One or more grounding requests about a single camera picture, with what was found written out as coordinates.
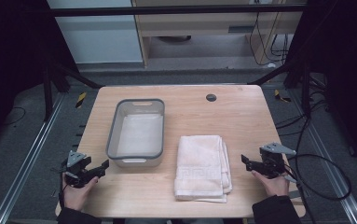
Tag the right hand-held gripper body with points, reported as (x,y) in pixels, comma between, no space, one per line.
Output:
(272,160)

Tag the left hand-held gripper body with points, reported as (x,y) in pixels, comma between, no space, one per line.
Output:
(75,169)

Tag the person's right hand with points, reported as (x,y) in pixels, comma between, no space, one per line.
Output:
(274,185)

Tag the person's left hand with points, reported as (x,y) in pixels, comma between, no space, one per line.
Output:
(77,194)

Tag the folded white towel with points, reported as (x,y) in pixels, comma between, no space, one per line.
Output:
(201,168)

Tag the white plastic basin grey rim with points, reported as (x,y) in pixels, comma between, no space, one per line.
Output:
(140,133)

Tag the yellow black striped marker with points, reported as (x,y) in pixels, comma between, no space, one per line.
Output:
(80,100)
(281,97)

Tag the black metal stand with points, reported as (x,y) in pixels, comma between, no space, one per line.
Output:
(58,74)
(294,74)

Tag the white cabinet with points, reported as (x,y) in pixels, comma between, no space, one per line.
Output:
(98,37)

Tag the light wooden desk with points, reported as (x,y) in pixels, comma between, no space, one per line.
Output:
(198,26)

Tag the black horizontal bar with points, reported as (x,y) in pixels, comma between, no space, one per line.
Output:
(167,10)

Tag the metal floor rail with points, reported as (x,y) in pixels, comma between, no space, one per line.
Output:
(27,158)
(331,168)

